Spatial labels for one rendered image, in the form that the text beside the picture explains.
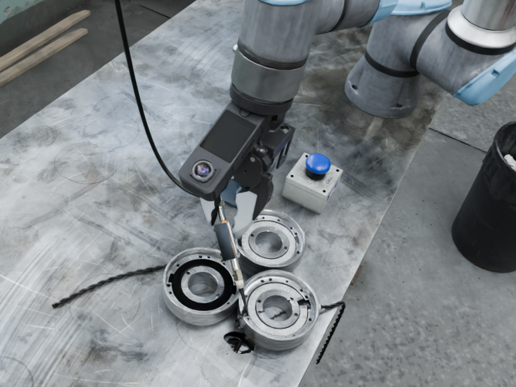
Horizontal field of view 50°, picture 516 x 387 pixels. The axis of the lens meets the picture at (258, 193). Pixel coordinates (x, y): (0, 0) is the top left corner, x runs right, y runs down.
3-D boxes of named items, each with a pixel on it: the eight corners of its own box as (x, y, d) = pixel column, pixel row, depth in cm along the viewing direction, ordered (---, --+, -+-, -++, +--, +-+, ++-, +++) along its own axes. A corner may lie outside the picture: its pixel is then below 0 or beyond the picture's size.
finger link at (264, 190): (269, 219, 69) (277, 160, 64) (263, 226, 68) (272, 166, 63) (236, 206, 71) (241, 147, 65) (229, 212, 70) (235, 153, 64)
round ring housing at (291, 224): (292, 224, 87) (297, 206, 84) (308, 281, 80) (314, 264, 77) (226, 227, 85) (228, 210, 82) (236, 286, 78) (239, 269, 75)
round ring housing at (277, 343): (243, 360, 71) (247, 345, 68) (229, 289, 78) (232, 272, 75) (322, 349, 73) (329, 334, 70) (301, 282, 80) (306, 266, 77)
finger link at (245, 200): (270, 225, 76) (278, 170, 70) (250, 250, 71) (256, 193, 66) (250, 217, 77) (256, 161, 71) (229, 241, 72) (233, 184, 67)
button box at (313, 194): (320, 215, 89) (327, 194, 86) (281, 196, 91) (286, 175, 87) (339, 185, 95) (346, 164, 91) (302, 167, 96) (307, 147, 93)
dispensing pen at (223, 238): (238, 328, 70) (204, 198, 70) (239, 321, 74) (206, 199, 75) (255, 323, 70) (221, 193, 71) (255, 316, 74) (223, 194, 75)
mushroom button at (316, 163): (319, 194, 89) (325, 173, 85) (296, 183, 90) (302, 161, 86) (328, 180, 92) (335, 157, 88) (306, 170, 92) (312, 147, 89)
